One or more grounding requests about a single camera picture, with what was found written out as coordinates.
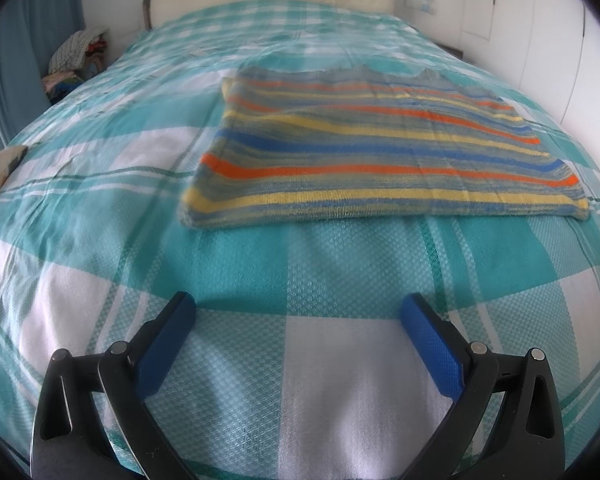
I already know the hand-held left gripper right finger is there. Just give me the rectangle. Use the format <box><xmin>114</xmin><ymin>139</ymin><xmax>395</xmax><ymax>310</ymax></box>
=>
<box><xmin>399</xmin><ymin>293</ymin><xmax>566</xmax><ymax>480</ymax></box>

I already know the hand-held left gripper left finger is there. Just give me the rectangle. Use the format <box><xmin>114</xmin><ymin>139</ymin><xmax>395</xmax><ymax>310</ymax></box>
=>
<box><xmin>30</xmin><ymin>291</ymin><xmax>197</xmax><ymax>480</ymax></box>

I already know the striped knitted sweater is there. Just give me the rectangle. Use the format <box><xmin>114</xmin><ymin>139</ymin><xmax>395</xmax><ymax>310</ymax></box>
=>
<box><xmin>179</xmin><ymin>64</ymin><xmax>591</xmax><ymax>230</ymax></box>

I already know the pile of clothes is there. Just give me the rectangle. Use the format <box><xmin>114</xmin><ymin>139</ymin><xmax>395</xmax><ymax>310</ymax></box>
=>
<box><xmin>41</xmin><ymin>27</ymin><xmax>111</xmax><ymax>105</ymax></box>

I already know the teal checked bed blanket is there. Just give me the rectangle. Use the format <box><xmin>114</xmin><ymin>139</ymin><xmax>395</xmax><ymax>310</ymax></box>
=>
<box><xmin>0</xmin><ymin>0</ymin><xmax>600</xmax><ymax>480</ymax></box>

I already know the teal curtain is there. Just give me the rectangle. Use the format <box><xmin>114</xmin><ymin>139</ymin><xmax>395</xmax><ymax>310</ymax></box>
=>
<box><xmin>0</xmin><ymin>0</ymin><xmax>88</xmax><ymax>153</ymax></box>

